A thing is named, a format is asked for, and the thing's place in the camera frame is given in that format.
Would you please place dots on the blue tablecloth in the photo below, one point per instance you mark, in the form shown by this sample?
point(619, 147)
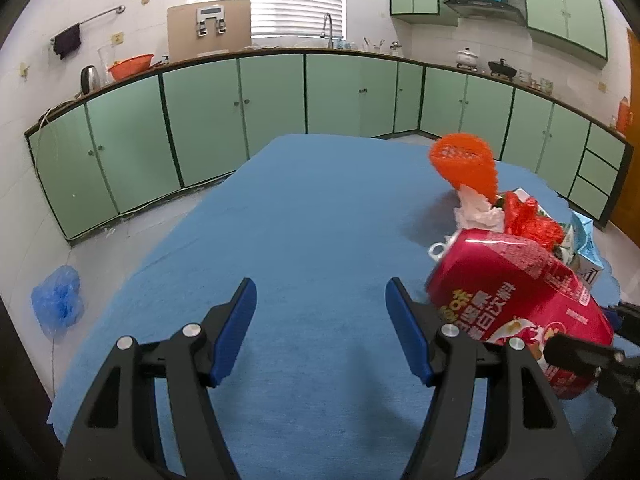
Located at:
point(310, 235)

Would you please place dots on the steel electric kettle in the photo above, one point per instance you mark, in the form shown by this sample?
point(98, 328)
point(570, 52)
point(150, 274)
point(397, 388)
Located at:
point(90, 80)

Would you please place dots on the orange foam net sleeve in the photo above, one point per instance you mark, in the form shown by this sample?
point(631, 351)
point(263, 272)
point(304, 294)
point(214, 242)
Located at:
point(465, 165)

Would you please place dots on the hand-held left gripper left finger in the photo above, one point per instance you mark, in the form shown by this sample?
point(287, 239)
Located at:
point(232, 330)

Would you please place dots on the white tissue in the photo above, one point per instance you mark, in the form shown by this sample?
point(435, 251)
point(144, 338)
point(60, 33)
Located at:
point(475, 210)

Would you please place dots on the black wok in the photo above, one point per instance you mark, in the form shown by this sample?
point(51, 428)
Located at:
point(502, 66)

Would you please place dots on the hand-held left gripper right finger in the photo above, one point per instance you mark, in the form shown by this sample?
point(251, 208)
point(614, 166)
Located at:
point(407, 330)

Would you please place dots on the dark towel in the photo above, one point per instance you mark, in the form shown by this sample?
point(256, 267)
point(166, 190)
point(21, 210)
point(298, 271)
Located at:
point(67, 40)

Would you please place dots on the red plastic wrapper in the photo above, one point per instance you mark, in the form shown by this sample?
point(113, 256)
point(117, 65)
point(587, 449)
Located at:
point(530, 222)

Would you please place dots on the glass jar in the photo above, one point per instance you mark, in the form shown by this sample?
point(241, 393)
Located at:
point(525, 76)
point(545, 85)

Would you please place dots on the tan board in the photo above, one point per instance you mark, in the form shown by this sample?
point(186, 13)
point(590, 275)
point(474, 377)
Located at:
point(180, 40)

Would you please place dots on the steel kitchen faucet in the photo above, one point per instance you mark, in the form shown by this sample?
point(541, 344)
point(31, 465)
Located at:
point(327, 21)

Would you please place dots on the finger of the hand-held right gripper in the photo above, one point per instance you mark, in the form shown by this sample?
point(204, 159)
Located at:
point(580, 352)
point(627, 320)

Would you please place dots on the blue plastic bag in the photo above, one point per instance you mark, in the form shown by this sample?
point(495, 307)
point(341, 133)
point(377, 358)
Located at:
point(57, 300)

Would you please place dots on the white clip device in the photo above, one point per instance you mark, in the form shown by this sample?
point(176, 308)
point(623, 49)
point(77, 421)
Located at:
point(211, 20)

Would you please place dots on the green base cabinets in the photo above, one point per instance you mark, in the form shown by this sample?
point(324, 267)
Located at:
point(200, 120)

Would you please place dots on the range hood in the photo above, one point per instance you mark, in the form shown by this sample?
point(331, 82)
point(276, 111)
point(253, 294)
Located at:
point(485, 7)

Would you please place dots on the white cooking pot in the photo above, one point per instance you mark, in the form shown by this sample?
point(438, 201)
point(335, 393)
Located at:
point(467, 57)

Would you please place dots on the metal towel bar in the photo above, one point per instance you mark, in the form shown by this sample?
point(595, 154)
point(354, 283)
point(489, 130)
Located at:
point(100, 16)

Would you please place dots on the light blue drink carton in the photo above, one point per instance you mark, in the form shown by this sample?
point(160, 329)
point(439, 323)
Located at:
point(585, 245)

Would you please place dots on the red thermos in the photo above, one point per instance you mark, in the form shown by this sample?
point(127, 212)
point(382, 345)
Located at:
point(624, 117)

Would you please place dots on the red drink can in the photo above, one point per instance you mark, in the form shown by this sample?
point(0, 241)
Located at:
point(500, 285)

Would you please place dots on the green wall cabinets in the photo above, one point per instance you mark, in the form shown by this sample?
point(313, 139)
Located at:
point(545, 5)

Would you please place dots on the utensil holder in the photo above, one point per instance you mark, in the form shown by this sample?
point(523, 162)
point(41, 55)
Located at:
point(372, 46)

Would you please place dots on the yellow wall socket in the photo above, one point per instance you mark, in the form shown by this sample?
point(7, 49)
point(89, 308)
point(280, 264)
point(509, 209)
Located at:
point(117, 38)

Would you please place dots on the orange plastic basin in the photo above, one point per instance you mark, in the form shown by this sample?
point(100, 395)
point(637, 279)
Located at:
point(130, 67)

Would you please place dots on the clear plastic pitcher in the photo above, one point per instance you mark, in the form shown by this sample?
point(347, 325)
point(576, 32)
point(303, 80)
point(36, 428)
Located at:
point(105, 65)

